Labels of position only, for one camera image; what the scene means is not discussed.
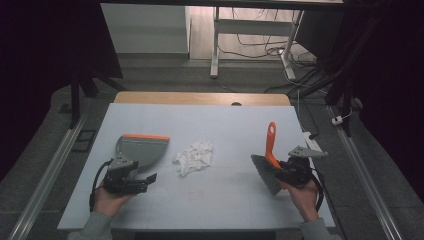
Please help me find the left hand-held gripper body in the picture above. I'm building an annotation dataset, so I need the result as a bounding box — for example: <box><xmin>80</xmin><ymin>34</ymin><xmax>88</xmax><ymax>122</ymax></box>
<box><xmin>101</xmin><ymin>154</ymin><xmax>149</xmax><ymax>196</ymax></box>

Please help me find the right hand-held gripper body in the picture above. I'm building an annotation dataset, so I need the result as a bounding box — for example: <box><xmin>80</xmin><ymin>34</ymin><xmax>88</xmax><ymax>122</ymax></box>
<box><xmin>275</xmin><ymin>145</ymin><xmax>330</xmax><ymax>190</ymax></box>

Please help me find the grey dustpan with orange edge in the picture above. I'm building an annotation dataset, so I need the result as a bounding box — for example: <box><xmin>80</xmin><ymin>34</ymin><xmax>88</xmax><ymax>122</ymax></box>
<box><xmin>115</xmin><ymin>133</ymin><xmax>171</xmax><ymax>174</ymax></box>

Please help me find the orange brush with grey bristles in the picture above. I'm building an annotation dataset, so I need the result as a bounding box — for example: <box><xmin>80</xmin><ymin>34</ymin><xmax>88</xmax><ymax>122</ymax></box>
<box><xmin>250</xmin><ymin>121</ymin><xmax>284</xmax><ymax>197</ymax></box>

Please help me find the pile of white paper scraps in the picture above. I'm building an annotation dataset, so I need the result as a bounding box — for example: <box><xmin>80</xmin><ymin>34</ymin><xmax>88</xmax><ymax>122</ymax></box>
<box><xmin>171</xmin><ymin>139</ymin><xmax>215</xmax><ymax>178</ymax></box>

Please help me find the person's left hand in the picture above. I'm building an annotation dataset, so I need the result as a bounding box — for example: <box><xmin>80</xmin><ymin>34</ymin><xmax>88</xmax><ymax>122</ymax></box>
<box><xmin>92</xmin><ymin>185</ymin><xmax>135</xmax><ymax>218</ymax></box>

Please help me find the person's right hand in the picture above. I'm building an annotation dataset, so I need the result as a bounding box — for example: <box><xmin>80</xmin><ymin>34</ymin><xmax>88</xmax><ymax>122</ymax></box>
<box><xmin>277</xmin><ymin>179</ymin><xmax>321</xmax><ymax>223</ymax></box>

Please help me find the white power strip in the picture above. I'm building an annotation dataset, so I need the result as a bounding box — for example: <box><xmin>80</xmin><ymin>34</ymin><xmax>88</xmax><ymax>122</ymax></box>
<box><xmin>302</xmin><ymin>131</ymin><xmax>323</xmax><ymax>153</ymax></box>

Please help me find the black floor plate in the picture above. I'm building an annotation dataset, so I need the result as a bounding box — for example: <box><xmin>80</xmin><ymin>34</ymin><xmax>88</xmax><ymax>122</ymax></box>
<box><xmin>71</xmin><ymin>128</ymin><xmax>98</xmax><ymax>154</ymax></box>

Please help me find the white board table cover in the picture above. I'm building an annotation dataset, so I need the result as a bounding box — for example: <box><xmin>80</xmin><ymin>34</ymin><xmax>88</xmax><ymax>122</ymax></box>
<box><xmin>57</xmin><ymin>102</ymin><xmax>336</xmax><ymax>232</ymax></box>

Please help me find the wooden table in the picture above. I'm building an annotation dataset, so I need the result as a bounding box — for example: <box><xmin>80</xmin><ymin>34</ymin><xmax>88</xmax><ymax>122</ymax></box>
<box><xmin>113</xmin><ymin>91</ymin><xmax>292</xmax><ymax>107</ymax></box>

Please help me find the black tripod stand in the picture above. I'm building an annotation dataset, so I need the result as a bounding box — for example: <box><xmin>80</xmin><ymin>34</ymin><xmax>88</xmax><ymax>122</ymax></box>
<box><xmin>67</xmin><ymin>64</ymin><xmax>128</xmax><ymax>130</ymax></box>

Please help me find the black metal stand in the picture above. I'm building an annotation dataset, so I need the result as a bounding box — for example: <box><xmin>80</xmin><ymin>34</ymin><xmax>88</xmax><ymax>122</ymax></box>
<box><xmin>298</xmin><ymin>9</ymin><xmax>388</xmax><ymax>138</ymax></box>

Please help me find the black curtain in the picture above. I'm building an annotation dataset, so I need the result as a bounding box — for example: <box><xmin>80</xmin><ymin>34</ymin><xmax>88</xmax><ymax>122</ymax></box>
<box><xmin>339</xmin><ymin>0</ymin><xmax>424</xmax><ymax>204</ymax></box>
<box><xmin>0</xmin><ymin>0</ymin><xmax>124</xmax><ymax>183</ymax></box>

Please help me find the white cabinet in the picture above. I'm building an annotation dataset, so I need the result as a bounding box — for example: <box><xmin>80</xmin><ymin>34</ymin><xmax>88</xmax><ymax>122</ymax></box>
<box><xmin>100</xmin><ymin>3</ymin><xmax>192</xmax><ymax>55</ymax></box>

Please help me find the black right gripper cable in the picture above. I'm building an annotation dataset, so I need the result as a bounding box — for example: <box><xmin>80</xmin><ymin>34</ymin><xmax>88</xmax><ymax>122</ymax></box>
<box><xmin>309</xmin><ymin>167</ymin><xmax>326</xmax><ymax>213</ymax></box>

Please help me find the aluminium rail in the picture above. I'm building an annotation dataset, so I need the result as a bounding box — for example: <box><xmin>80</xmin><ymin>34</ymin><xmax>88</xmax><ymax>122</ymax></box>
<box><xmin>7</xmin><ymin>112</ymin><xmax>88</xmax><ymax>240</ymax></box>
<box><xmin>327</xmin><ymin>105</ymin><xmax>405</xmax><ymax>240</ymax></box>

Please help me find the tangle of floor cables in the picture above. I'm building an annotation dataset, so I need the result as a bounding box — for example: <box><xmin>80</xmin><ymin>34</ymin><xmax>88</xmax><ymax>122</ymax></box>
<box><xmin>218</xmin><ymin>7</ymin><xmax>329</xmax><ymax>95</ymax></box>

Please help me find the white desk frame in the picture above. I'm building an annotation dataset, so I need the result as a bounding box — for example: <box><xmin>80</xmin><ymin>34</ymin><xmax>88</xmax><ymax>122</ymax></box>
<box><xmin>209</xmin><ymin>6</ymin><xmax>305</xmax><ymax>81</ymax></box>

